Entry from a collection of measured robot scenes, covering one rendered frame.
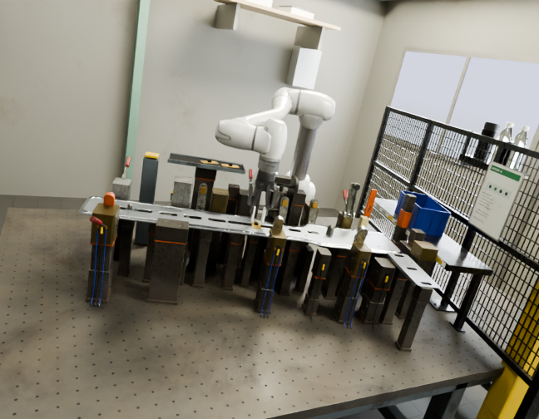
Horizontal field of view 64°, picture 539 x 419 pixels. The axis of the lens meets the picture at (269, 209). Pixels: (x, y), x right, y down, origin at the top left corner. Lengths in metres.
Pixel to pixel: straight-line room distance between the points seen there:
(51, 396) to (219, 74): 3.89
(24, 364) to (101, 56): 3.45
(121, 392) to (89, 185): 3.57
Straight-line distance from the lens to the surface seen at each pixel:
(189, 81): 4.71
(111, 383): 1.44
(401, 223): 2.24
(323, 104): 2.24
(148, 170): 2.10
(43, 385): 1.45
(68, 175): 4.75
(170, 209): 1.88
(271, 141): 1.72
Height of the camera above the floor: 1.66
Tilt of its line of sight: 18 degrees down
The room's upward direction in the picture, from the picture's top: 12 degrees clockwise
